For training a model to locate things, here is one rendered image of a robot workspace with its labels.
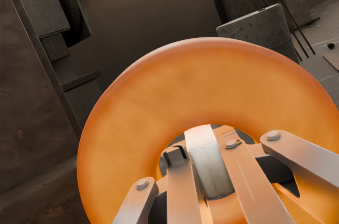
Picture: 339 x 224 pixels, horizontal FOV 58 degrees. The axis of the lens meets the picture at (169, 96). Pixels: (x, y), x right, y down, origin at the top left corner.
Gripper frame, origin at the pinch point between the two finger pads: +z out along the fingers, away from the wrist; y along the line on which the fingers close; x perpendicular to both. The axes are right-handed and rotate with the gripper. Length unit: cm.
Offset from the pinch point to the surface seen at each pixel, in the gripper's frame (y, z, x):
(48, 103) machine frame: -19.2, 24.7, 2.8
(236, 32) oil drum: 49, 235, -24
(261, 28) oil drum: 67, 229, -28
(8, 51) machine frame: -20.5, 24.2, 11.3
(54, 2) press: -136, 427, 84
